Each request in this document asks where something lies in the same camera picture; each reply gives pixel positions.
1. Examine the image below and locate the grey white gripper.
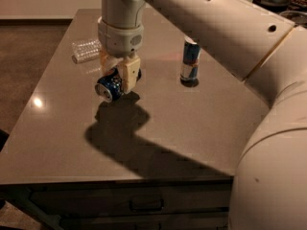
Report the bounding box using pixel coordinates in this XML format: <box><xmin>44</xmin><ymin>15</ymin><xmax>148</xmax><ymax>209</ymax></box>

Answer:
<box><xmin>98</xmin><ymin>18</ymin><xmax>144</xmax><ymax>94</ymax></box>

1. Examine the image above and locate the blue pepsi can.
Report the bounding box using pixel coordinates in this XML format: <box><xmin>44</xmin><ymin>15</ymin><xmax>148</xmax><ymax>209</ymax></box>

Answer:
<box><xmin>95</xmin><ymin>67</ymin><xmax>126</xmax><ymax>103</ymax></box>

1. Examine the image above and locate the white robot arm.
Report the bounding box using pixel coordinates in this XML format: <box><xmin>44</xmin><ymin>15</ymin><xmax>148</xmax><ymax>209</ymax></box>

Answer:
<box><xmin>98</xmin><ymin>0</ymin><xmax>307</xmax><ymax>230</ymax></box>

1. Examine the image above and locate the red bull can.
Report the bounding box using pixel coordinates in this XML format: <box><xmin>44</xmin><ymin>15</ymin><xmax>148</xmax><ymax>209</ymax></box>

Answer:
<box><xmin>180</xmin><ymin>36</ymin><xmax>201</xmax><ymax>82</ymax></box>

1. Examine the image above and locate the clear plastic water bottle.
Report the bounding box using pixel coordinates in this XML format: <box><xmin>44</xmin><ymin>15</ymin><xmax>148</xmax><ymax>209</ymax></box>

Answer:
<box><xmin>72</xmin><ymin>38</ymin><xmax>101</xmax><ymax>63</ymax></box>

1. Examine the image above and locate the glass jar with black lid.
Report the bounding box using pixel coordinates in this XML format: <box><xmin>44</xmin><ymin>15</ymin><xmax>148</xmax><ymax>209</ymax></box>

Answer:
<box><xmin>252</xmin><ymin>0</ymin><xmax>290</xmax><ymax>12</ymax></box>

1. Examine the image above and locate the dark drawer with handle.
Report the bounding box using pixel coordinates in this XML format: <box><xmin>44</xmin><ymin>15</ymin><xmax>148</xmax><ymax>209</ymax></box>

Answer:
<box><xmin>31</xmin><ymin>184</ymin><xmax>231</xmax><ymax>218</ymax></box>

